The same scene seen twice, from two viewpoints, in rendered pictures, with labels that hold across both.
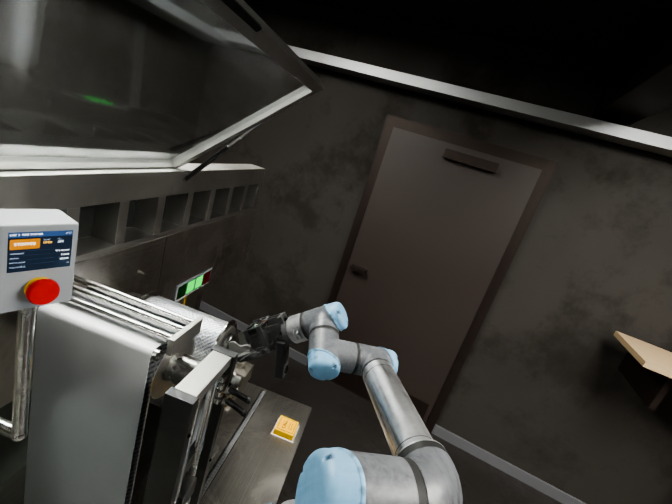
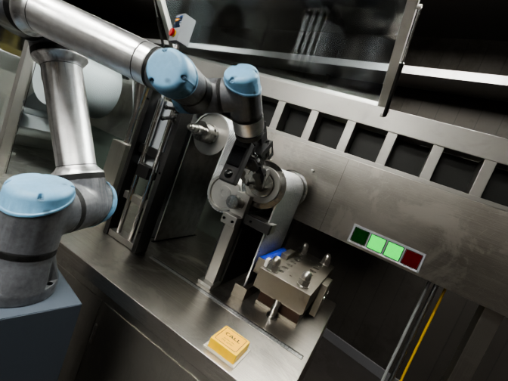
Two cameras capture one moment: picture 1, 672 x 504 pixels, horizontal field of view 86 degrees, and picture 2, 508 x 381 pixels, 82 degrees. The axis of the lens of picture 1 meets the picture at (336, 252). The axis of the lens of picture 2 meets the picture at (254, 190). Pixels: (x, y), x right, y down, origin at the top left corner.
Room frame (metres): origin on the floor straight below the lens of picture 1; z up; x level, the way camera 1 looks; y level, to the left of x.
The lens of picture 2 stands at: (1.15, -0.62, 1.33)
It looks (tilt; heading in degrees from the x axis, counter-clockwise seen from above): 7 degrees down; 108
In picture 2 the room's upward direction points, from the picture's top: 21 degrees clockwise
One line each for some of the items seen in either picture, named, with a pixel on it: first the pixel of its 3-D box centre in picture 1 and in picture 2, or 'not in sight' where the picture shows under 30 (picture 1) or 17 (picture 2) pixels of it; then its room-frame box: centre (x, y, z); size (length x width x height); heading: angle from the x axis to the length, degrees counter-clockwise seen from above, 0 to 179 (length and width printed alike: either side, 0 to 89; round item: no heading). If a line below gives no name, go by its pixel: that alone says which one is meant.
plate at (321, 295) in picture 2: not in sight; (321, 296); (1.18, 0.38, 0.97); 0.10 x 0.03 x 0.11; 84
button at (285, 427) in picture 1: (286, 427); (229, 343); (1.03, -0.02, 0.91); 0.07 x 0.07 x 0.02; 84
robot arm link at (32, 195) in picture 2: not in sight; (37, 210); (0.60, -0.21, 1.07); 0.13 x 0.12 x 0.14; 103
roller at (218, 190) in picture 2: not in sight; (241, 193); (0.79, 0.36, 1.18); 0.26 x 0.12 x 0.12; 84
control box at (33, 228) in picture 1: (33, 261); (180, 29); (0.35, 0.31, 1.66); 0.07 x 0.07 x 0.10; 63
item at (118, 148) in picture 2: not in sight; (128, 140); (0.19, 0.41, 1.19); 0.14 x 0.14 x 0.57
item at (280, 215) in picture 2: not in sight; (277, 230); (0.97, 0.34, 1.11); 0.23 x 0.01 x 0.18; 84
